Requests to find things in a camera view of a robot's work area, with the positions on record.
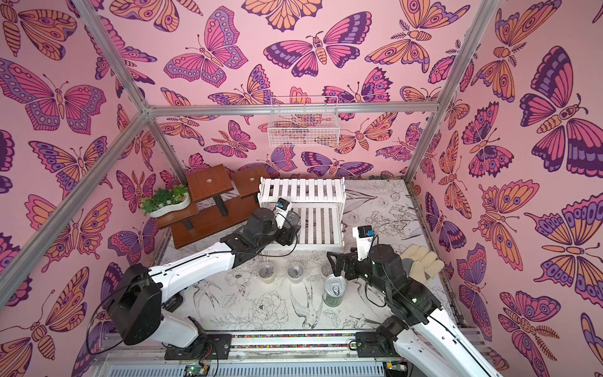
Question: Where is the black slotted scoop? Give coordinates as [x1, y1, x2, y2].
[162, 293, 184, 313]

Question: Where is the brown wooden tiered stand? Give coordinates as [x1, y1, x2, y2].
[157, 165, 268, 248]

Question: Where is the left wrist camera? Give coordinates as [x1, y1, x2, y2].
[273, 197, 291, 229]

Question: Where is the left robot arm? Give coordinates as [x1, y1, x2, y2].
[99, 206, 301, 360]

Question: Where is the aluminium frame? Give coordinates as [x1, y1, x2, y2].
[1, 1, 499, 304]

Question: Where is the red seed jar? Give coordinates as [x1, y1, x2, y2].
[321, 262, 333, 278]

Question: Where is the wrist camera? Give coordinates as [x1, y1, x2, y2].
[273, 197, 291, 229]
[353, 226, 375, 262]

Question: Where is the beige work glove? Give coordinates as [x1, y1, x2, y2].
[400, 244, 444, 285]

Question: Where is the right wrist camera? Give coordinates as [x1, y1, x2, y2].
[353, 226, 375, 262]

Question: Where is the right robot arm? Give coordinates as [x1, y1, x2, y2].
[327, 244, 500, 376]

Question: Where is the green plant in white pot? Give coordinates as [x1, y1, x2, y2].
[139, 185, 191, 218]

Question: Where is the white wire basket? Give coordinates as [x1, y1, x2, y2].
[265, 96, 341, 148]

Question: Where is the green watermelon can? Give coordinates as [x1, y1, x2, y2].
[322, 274, 347, 307]

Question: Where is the white wooden slatted shelf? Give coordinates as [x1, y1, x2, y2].
[258, 178, 346, 252]

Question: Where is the yellow seed jar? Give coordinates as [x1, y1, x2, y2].
[258, 262, 276, 284]

